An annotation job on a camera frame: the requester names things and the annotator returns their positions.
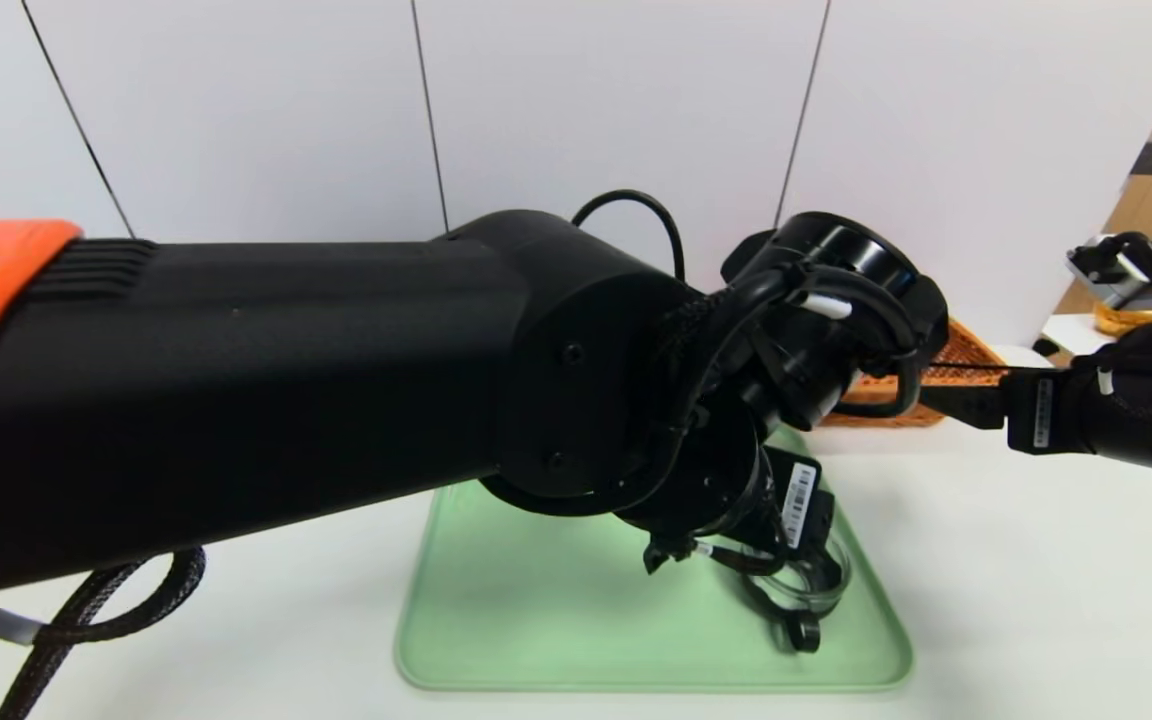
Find black braided cable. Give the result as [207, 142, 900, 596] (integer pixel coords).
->
[0, 546, 208, 720]

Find orange wicker basket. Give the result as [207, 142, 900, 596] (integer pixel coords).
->
[821, 318, 1007, 429]

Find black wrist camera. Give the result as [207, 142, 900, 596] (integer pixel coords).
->
[721, 211, 950, 431]
[1066, 232, 1152, 323]

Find light green plastic tray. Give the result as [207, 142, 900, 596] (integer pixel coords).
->
[395, 425, 914, 692]

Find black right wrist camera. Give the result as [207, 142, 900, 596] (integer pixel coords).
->
[1066, 232, 1152, 323]

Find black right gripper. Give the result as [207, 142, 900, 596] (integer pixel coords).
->
[919, 353, 1152, 466]

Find bread slice on side table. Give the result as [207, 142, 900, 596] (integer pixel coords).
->
[1094, 303, 1152, 337]

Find glass jar with black handle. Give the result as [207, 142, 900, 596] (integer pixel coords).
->
[726, 530, 852, 654]

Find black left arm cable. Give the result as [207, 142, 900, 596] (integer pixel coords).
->
[571, 189, 925, 421]

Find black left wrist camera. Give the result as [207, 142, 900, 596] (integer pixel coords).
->
[721, 211, 950, 431]

